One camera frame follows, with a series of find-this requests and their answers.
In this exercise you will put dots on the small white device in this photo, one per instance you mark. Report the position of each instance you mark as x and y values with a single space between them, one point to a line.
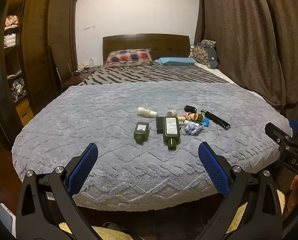
91 62

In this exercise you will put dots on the wooden headboard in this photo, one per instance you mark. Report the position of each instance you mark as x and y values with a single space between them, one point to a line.
164 45

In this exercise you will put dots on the wooden chair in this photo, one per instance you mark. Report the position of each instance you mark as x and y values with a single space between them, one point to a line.
60 65

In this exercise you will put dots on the colourful small toy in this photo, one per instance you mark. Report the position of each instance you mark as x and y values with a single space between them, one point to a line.
194 117

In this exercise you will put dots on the folded clothes on shelf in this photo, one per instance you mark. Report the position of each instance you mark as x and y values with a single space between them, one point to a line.
11 30

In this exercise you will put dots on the small black bottle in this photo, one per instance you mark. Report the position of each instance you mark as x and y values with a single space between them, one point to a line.
190 109

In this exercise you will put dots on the blue-grey fabric scrunchie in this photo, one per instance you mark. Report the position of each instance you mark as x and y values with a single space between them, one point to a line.
192 130

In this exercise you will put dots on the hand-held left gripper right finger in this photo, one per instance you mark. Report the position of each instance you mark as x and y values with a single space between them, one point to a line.
212 165

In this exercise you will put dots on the dark slipper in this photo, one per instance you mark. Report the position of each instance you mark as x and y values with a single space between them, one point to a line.
114 226

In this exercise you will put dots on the small cream tube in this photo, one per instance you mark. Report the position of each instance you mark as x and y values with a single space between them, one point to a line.
180 119

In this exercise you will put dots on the brown curtain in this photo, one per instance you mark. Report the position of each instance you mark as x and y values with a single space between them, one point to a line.
251 42

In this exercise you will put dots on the blue packet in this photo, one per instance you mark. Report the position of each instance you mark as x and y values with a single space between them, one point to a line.
206 122

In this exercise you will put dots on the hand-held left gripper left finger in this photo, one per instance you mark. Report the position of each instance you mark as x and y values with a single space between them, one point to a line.
85 162

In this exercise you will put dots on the small green bottle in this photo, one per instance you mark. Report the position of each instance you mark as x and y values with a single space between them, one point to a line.
140 131

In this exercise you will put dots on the yellow fluffy rug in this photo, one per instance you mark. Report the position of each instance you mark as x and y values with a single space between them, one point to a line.
238 217

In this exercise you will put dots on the wooden nightstand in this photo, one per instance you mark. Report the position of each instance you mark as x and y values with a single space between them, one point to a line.
89 71

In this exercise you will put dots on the small yellow lotion bottle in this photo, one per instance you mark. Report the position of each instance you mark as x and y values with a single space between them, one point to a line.
145 111

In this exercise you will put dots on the person's right hand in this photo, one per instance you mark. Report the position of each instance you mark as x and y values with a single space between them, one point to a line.
295 187

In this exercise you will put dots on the white box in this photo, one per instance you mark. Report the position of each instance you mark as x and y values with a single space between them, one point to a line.
6 216

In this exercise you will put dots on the wooden wardrobe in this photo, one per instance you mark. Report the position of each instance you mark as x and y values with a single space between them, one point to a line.
36 55

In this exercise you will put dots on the small round beige jar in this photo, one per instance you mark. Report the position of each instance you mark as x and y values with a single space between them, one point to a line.
172 113

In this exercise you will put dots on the small white tube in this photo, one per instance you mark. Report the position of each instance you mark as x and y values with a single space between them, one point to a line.
191 123

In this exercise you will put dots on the black tube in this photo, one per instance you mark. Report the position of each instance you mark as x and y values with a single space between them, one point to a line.
215 118

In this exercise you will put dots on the large green bottle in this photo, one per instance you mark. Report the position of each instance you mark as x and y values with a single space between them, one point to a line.
171 130

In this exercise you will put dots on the striped bed sheet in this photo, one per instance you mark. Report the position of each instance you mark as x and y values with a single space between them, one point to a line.
151 75

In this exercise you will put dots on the blue pillow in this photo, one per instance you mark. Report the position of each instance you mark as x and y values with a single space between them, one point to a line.
176 60

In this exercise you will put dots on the plaid pillow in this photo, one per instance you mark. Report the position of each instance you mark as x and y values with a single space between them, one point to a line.
129 56

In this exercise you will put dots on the black box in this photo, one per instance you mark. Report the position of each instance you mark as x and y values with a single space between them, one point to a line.
160 125

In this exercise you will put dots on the grey fluffy blanket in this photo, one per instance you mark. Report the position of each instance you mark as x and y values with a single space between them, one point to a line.
101 130

